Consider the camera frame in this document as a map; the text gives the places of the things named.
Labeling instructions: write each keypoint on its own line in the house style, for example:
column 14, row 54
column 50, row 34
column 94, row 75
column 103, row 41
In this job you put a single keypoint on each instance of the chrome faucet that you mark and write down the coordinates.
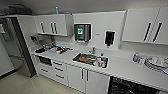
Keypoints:
column 92, row 51

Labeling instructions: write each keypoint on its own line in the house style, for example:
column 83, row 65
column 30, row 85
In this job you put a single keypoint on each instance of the orange bowl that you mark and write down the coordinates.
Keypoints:
column 83, row 58

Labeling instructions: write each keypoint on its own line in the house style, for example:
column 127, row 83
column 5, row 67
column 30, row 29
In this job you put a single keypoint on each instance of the stainless steel sink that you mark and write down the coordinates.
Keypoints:
column 90, row 60

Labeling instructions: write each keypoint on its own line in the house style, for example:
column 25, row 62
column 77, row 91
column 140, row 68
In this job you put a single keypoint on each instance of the steel paper towel dispenser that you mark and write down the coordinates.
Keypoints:
column 82, row 32

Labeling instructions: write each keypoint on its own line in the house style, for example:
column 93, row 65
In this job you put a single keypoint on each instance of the small clear soap bottle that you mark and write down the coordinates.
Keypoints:
column 101, row 56

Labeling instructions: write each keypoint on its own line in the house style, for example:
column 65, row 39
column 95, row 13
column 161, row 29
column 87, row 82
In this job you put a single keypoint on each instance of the white mug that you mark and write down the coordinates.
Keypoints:
column 100, row 62

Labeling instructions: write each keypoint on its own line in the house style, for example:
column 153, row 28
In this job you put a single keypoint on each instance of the white two-door base cabinet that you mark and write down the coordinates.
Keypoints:
column 88, row 80

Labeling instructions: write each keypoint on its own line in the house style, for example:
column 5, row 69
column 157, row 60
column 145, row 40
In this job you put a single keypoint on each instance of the white drawer stack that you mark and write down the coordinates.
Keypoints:
column 60, row 71

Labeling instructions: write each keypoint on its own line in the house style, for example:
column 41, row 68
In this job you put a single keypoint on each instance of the black built-in microwave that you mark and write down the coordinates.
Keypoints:
column 45, row 61

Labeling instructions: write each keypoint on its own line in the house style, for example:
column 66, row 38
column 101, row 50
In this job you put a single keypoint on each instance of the black flat counter item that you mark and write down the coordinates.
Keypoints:
column 40, row 50

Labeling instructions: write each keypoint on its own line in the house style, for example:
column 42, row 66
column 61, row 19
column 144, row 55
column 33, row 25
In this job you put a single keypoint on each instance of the small blue bottle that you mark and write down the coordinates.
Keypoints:
column 57, row 10

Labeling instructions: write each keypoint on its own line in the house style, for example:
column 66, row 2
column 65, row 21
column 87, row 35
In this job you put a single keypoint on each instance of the white wide drawer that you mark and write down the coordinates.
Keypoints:
column 45, row 71

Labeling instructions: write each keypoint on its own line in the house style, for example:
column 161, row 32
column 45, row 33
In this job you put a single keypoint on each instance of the blue label bottle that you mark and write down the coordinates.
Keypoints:
column 135, row 58

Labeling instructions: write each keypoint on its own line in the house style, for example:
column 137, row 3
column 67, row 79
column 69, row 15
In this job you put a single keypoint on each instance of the small white bottle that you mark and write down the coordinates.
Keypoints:
column 141, row 61

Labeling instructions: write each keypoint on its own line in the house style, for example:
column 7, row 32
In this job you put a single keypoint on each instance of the dark refrigerator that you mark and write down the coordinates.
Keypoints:
column 20, row 50

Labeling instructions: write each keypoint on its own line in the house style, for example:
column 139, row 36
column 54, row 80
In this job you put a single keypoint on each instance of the pile of white dishes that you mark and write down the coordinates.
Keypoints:
column 156, row 64

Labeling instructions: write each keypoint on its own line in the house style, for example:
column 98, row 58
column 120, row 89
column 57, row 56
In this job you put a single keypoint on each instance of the small wall label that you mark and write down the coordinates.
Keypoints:
column 97, row 34

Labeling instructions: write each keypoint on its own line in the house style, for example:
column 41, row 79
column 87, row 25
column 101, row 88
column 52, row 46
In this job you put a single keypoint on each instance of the black wall soap dispenser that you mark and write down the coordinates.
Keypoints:
column 109, row 38

